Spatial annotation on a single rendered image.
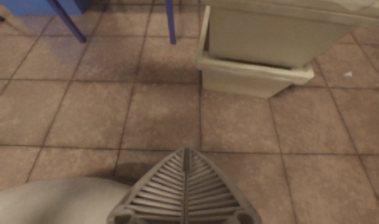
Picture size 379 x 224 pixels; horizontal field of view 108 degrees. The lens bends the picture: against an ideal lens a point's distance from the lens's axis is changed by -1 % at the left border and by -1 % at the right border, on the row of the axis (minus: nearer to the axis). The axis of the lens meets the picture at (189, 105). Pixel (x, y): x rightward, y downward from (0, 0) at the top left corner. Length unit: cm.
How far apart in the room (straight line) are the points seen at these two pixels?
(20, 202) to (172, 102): 53
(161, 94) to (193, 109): 18
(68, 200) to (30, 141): 61
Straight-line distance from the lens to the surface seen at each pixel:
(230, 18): 44
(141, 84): 77
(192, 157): 17
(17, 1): 156
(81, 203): 32
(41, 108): 96
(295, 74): 59
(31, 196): 38
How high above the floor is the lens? 61
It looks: 65 degrees down
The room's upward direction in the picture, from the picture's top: 1 degrees clockwise
